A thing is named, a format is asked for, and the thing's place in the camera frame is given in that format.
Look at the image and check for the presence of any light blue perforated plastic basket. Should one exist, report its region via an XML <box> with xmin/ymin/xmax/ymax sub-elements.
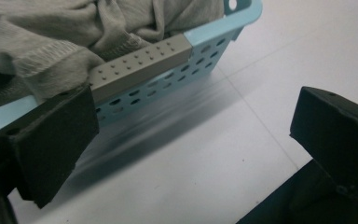
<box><xmin>0</xmin><ymin>0</ymin><xmax>264</xmax><ymax>157</ymax></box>

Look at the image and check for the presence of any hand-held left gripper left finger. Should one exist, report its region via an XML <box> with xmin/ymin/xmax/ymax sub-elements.
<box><xmin>0</xmin><ymin>85</ymin><xmax>101</xmax><ymax>210</ymax></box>

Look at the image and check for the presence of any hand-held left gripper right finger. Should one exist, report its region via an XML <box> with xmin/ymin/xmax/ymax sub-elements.
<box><xmin>289</xmin><ymin>86</ymin><xmax>358</xmax><ymax>200</ymax></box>

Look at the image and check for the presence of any grey cloth garment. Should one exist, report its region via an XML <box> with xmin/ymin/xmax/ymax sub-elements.
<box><xmin>0</xmin><ymin>0</ymin><xmax>226</xmax><ymax>113</ymax></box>

